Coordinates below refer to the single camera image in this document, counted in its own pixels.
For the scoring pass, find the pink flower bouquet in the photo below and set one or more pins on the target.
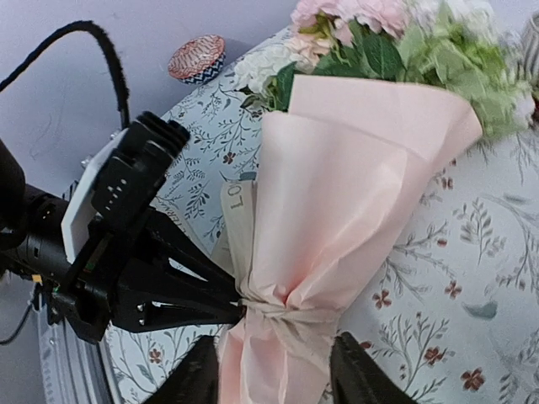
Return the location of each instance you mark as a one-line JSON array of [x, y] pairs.
[[393, 221]]

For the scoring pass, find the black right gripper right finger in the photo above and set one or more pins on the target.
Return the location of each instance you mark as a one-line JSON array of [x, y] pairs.
[[357, 379]]

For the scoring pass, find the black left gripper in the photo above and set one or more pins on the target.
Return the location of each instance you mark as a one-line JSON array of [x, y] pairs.
[[31, 244]]

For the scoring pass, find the striped ceramic cup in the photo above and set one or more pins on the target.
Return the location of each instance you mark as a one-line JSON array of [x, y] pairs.
[[529, 41]]

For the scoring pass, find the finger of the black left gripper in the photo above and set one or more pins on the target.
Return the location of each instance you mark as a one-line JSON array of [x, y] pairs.
[[182, 250], [148, 317]]

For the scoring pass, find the floral patterned tablecloth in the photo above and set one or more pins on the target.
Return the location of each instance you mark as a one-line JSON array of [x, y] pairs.
[[452, 316]]

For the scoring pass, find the cream printed ribbon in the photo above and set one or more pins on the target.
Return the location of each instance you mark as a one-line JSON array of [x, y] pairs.
[[278, 252]]

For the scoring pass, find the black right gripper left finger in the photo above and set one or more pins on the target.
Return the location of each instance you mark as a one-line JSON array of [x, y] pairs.
[[195, 380]]

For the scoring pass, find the aluminium front rail base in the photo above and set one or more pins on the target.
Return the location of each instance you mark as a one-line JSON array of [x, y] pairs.
[[73, 371]]

